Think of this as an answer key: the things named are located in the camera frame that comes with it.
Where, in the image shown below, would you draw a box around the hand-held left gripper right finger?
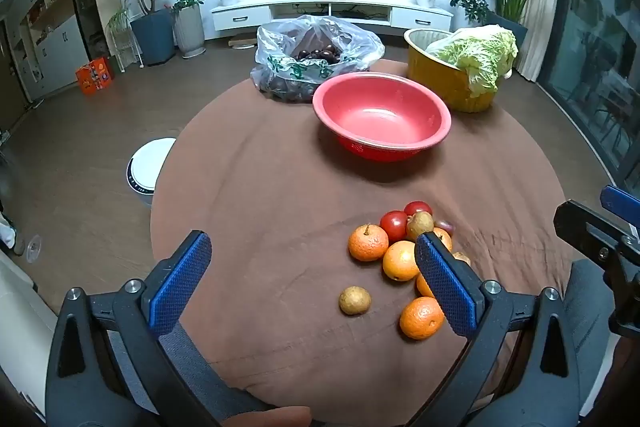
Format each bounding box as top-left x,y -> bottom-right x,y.
410,232 -> 583,427

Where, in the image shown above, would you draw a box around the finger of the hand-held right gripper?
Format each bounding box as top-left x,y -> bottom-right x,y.
553,199 -> 640,269
600,186 -> 640,228

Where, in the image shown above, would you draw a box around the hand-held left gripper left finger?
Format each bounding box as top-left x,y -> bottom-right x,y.
45,230 -> 276,427

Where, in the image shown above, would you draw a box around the small brown fruit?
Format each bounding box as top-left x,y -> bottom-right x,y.
405,211 -> 434,242
339,286 -> 372,316

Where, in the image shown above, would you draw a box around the orange with stem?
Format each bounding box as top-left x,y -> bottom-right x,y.
348,223 -> 390,263

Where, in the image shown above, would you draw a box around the red plastic bowl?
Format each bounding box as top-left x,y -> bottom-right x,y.
312,73 -> 452,162

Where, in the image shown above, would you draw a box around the person's left hand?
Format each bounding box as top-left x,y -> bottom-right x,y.
220,406 -> 313,427

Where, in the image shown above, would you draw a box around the white round stool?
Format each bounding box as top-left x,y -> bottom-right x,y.
126,137 -> 177,208

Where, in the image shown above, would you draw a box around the glass sliding door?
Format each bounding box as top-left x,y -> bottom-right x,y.
537,0 -> 640,200

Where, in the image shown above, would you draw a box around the napa cabbage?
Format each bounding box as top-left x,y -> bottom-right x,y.
425,25 -> 519,98

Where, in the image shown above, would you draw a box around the gold metal basin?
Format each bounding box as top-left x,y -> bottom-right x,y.
404,28 -> 501,114

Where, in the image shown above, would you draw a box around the orange cardboard box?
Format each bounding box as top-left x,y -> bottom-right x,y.
75,56 -> 115,96

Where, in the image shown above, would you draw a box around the clear plastic bag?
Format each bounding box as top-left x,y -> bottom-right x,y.
250,14 -> 386,102

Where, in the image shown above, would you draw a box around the plant in tall white pot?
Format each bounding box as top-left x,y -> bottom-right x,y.
171,0 -> 207,58

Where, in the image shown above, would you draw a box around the dark leafy potted plant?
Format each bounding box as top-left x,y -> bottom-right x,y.
444,0 -> 490,26

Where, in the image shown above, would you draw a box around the spider plant on white stand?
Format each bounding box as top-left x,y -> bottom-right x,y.
106,4 -> 145,72

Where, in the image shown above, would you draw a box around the pile of dark plums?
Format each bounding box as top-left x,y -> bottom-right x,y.
265,46 -> 343,102

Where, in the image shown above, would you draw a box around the white television cabinet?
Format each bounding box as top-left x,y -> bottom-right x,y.
210,0 -> 455,42

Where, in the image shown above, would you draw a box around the white wall cabinets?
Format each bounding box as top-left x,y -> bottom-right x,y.
0,0 -> 97,104

